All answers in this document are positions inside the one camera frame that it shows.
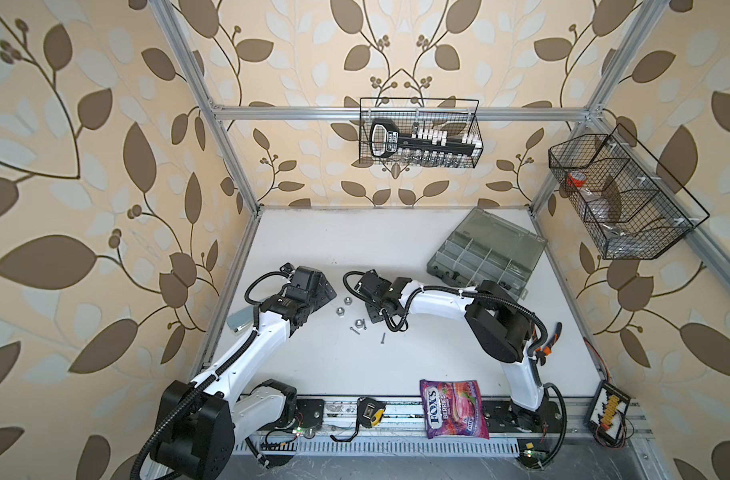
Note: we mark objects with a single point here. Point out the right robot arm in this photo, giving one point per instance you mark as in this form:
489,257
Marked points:
506,331

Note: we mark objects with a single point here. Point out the light blue flat case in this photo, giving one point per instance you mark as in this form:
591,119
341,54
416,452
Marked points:
241,320

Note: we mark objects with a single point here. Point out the wire basket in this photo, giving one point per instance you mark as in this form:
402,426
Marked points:
456,116
635,205

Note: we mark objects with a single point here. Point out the grey plastic organizer box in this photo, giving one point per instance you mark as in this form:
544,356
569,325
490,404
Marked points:
486,247

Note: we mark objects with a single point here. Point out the right wire basket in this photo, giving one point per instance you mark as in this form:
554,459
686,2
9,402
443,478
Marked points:
635,205

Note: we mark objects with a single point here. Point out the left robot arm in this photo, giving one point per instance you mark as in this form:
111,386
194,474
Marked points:
200,422

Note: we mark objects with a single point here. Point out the small electronics board with wires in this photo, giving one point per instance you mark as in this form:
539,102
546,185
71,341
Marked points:
606,418

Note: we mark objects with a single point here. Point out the orange black pliers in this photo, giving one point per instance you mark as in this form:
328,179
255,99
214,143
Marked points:
547,348

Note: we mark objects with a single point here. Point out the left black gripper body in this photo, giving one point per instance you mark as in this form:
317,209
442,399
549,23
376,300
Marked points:
321,296

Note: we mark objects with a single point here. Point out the purple Fox's candy bag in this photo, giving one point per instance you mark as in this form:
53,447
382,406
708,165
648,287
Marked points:
453,409

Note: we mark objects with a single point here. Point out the back wire basket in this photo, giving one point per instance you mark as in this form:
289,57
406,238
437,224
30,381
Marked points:
456,116

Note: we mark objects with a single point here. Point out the socket set on black rail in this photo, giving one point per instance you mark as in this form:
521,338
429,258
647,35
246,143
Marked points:
422,146

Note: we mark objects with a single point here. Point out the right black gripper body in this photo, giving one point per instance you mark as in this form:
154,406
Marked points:
374,313

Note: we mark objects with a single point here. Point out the yellow black tape measure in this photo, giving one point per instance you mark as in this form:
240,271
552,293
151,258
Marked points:
370,412

